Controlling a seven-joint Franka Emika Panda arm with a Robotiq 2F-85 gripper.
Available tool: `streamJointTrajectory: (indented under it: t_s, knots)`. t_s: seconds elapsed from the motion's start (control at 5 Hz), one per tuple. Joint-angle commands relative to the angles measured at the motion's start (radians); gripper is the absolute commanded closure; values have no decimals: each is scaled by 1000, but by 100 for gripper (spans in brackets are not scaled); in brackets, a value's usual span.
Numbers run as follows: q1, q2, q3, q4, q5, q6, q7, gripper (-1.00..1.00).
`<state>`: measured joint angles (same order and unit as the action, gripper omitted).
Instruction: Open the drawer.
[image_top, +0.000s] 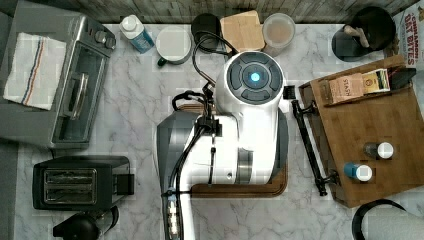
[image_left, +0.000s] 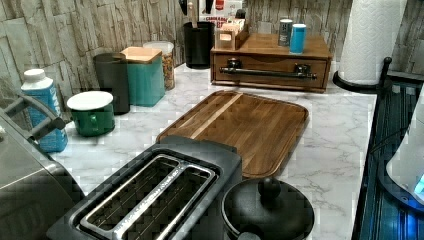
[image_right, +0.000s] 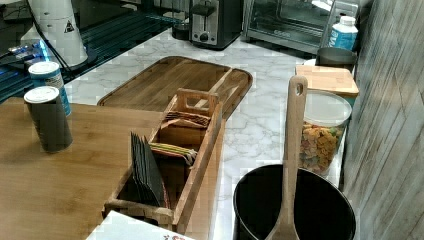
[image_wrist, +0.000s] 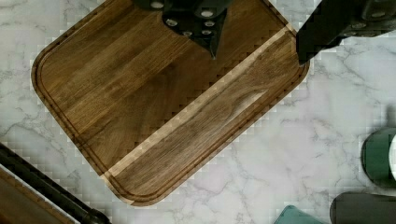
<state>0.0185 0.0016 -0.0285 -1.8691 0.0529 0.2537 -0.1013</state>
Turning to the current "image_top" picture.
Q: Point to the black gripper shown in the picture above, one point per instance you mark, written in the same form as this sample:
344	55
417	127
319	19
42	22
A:
289	92

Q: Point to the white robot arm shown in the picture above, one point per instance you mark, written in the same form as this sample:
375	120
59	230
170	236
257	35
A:
240	137

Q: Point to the wooden drawer cabinet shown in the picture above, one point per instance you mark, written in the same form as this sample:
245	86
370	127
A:
340	132

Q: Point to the wooden tea bag organizer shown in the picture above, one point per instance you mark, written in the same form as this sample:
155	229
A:
326	93

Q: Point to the stash tea bags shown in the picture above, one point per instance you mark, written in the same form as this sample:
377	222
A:
346	87

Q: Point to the clear cereal container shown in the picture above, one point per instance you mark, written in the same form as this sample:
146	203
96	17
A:
278	32

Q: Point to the bamboo lid container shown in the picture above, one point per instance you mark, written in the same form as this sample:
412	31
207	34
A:
243	31

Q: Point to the yellow green tea bags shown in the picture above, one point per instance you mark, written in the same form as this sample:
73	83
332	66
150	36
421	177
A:
375	81

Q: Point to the wooden spoon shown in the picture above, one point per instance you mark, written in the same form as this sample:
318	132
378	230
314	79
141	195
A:
357	32

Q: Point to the wooden serving tray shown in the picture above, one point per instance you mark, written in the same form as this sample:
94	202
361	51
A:
240	190

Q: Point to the black utensil pot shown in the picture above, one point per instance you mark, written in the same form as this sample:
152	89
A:
379	28

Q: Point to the grey spice shaker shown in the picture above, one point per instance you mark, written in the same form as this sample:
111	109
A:
381	150

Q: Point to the blue spice shaker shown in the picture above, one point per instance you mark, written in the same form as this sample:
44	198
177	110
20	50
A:
359	172

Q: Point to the black tea packets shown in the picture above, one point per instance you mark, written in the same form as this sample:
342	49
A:
400	77

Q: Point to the cinnamon bites cereal box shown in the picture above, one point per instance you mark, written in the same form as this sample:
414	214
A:
409	38

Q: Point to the black rimmed bowl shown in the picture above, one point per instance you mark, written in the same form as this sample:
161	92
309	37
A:
385	219

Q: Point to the white blue-label bottle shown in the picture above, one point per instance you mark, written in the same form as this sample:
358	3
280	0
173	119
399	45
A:
136	33

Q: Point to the silver toaster oven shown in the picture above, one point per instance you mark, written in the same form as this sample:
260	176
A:
69	122

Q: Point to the black electric kettle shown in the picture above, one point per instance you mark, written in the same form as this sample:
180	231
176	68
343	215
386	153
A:
87	225

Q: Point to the black two-slot toaster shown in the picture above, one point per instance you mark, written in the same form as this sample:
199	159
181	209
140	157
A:
81	183

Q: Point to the striped white dish towel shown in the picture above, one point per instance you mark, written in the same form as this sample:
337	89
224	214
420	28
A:
36	71

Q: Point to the black drawer handle bar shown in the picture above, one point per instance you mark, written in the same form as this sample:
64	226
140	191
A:
299	114

